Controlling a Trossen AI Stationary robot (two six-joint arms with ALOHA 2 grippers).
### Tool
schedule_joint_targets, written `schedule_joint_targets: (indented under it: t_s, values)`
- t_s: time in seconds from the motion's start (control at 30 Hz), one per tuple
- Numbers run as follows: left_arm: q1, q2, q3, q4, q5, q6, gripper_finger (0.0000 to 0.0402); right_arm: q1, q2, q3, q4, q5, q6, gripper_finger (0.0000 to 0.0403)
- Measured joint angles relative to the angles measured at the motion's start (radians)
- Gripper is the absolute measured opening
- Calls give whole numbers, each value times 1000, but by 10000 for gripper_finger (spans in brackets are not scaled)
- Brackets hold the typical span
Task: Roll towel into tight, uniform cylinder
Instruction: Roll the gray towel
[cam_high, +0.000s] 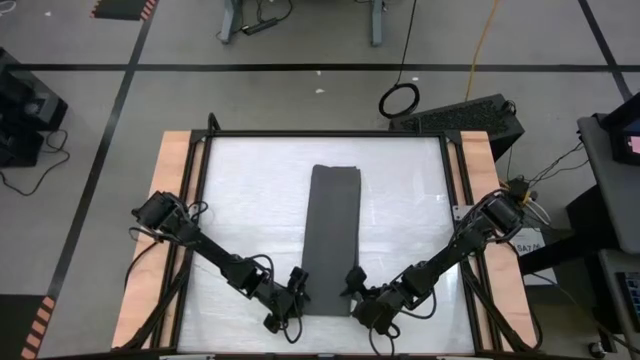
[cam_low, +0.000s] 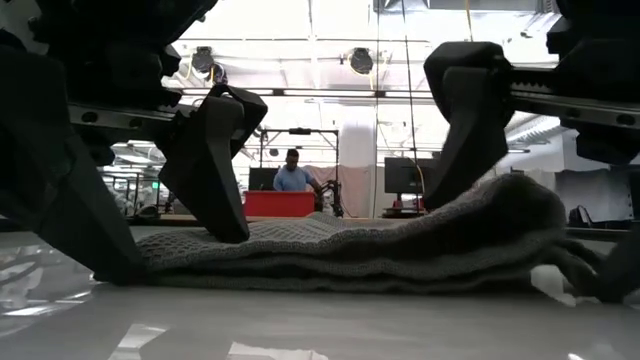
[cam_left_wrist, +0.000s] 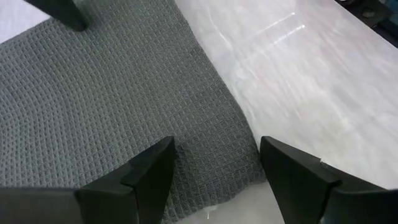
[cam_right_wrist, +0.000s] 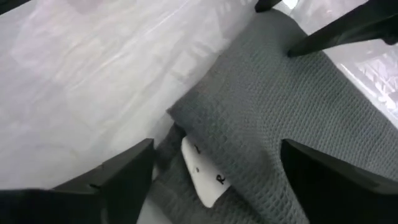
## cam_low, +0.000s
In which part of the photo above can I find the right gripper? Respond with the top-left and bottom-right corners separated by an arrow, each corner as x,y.
422,0 -> 640,211

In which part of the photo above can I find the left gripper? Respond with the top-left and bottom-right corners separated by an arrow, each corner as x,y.
0,0 -> 269,287

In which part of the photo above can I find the grey waffle weave towel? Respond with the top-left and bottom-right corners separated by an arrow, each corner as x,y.
135,172 -> 609,296

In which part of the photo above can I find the black backpack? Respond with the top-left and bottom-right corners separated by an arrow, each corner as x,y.
567,205 -> 594,229

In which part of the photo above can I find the large black monitor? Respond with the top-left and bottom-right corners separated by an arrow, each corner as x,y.
383,157 -> 442,197

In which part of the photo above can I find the white building column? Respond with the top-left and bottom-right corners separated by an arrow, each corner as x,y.
339,106 -> 378,219

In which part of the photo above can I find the small black monitor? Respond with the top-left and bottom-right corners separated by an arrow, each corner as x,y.
248,167 -> 280,192

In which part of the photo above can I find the red plastic bin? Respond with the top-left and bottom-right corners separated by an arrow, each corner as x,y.
243,190 -> 317,219

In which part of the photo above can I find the person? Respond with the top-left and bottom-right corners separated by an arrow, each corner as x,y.
273,148 -> 324,194

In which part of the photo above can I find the yellow orange power cable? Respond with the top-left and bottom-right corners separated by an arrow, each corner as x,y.
464,0 -> 476,44

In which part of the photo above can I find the black ceiling cable reel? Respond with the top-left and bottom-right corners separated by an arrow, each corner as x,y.
348,47 -> 375,77
191,46 -> 229,87

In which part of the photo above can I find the black gantry frame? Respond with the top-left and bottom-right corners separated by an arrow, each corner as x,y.
258,127 -> 344,219

